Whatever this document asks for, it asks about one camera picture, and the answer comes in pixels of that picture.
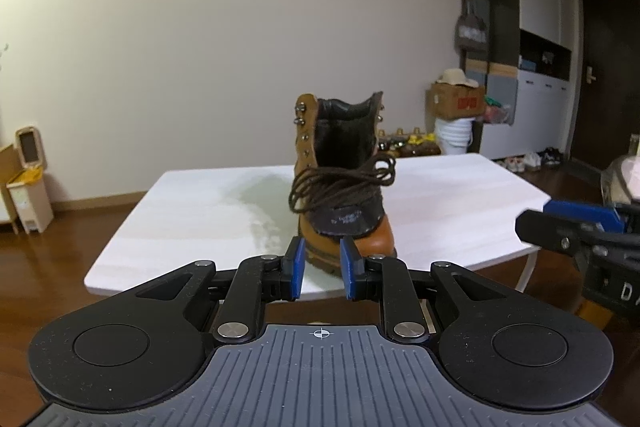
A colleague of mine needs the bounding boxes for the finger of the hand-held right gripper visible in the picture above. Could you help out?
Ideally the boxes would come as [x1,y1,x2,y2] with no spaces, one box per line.
[544,199,628,236]
[515,208,592,259]

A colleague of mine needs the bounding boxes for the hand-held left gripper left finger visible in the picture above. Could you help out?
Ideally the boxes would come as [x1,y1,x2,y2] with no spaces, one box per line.
[136,236,308,345]

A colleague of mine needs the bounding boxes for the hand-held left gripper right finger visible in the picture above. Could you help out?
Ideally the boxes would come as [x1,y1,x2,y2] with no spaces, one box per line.
[338,236,506,345]

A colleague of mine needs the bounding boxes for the brown leather boot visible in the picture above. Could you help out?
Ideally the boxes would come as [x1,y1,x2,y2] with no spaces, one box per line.
[289,92,399,276]

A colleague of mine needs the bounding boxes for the row of light shoes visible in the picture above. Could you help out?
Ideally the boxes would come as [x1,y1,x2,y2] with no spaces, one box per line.
[495,147,564,172]

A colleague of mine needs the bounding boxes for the white table leg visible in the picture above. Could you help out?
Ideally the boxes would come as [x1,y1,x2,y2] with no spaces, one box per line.
[517,246,542,294]

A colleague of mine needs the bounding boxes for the colourful plastic bag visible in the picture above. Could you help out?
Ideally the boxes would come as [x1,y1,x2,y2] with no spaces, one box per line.
[482,97,514,126]

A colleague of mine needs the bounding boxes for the white plastic bucket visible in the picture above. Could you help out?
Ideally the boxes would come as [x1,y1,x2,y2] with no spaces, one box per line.
[433,117,474,156]

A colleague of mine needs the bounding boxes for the dark wooden door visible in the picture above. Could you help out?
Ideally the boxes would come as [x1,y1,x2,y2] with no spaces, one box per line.
[570,0,640,180]

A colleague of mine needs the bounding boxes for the row of cooking oil bottles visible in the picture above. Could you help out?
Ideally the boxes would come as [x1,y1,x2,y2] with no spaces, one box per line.
[377,126,442,158]

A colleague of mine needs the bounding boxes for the red print cardboard box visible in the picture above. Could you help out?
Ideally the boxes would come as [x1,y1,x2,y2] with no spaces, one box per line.
[425,82,486,120]

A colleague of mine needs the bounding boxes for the grey hanging bag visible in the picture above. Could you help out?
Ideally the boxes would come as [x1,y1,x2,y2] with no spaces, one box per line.
[453,13,489,54]

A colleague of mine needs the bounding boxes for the white trash bin yellow bag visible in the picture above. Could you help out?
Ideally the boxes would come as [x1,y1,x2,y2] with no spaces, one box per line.
[5,125,55,236]

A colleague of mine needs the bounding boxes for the flat cardboard sheet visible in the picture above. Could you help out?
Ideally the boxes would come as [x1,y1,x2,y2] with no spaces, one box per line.
[0,143,23,228]

